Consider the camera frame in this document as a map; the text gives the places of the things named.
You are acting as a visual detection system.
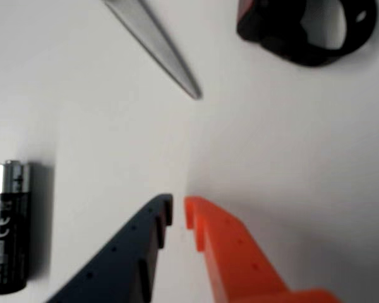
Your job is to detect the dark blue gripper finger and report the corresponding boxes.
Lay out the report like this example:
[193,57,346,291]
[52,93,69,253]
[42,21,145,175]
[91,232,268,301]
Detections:
[45,194,174,303]

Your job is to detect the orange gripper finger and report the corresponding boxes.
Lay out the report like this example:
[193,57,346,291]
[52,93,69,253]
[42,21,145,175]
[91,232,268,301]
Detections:
[184,195,340,303]

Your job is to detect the black AA battery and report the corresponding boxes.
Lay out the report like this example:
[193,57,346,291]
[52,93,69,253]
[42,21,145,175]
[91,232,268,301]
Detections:
[0,160,31,296]

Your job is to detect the blue handled scissors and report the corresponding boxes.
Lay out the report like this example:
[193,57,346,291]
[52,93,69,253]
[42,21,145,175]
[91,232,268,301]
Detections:
[102,0,203,101]

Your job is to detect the black ring strap device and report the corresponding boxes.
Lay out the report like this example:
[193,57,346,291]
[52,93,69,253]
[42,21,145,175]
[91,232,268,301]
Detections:
[236,0,378,68]

